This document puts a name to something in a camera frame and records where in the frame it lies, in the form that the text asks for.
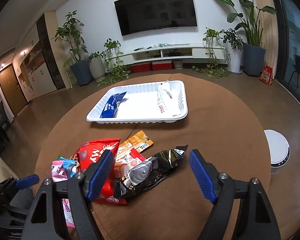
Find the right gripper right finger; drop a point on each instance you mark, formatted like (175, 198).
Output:
(255, 219)

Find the white shelf cabinet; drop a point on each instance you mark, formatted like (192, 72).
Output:
(30, 67)

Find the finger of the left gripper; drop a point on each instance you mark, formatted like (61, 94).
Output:
(27, 182)

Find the red storage box right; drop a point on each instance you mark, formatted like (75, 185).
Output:
(162, 65)

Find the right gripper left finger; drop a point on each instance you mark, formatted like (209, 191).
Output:
(45, 219)

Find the black snack bag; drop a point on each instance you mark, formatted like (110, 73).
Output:
(149, 173)

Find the tall plant blue pot right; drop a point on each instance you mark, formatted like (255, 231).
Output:
(250, 22)

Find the white plastic tray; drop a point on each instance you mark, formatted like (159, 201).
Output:
(139, 104)

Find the plant in white pot right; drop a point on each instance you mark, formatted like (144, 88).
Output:
(234, 48)

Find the orange long snack pack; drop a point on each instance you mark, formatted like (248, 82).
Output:
(139, 142)

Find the trailing vine plant left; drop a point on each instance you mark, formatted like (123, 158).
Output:
(113, 63)

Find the white red fruit snack pack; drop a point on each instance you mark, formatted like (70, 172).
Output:
(126, 160)

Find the plant in white pot left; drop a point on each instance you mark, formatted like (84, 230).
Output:
(96, 65)

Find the white tv console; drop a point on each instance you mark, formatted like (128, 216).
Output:
(184, 52)

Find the red Mylikes chocolate bag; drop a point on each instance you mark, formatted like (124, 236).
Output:
(96, 159)

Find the brown entrance door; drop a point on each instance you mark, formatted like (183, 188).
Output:
(12, 90)

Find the dark blue Tipo cake pack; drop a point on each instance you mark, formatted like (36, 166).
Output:
(111, 107)

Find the tall plant blue pot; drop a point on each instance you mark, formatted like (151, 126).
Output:
(70, 33)
(250, 22)

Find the trailing vine plant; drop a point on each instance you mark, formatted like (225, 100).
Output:
(113, 63)
(215, 67)

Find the light blue snack pack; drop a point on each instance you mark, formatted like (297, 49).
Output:
(70, 166)

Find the white long snack pack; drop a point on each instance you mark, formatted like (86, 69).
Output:
(167, 102)

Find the plant in white pot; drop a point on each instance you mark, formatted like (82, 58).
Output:
(96, 65)
(234, 48)

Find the trailing vine plant right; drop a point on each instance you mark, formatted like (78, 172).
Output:
(215, 67)

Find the tall plant blue pot left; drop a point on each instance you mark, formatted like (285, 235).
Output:
(70, 33)

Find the wall mounted black television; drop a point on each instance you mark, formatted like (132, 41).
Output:
(135, 16)

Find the red storage box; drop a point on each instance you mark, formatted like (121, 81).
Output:
(162, 65)
(141, 67)

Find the red storage box left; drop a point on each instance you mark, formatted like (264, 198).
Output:
(141, 67)

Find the red paper bag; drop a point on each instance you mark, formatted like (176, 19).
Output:
(267, 75)

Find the pink lollipop snack pack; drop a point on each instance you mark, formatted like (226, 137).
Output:
(58, 174)

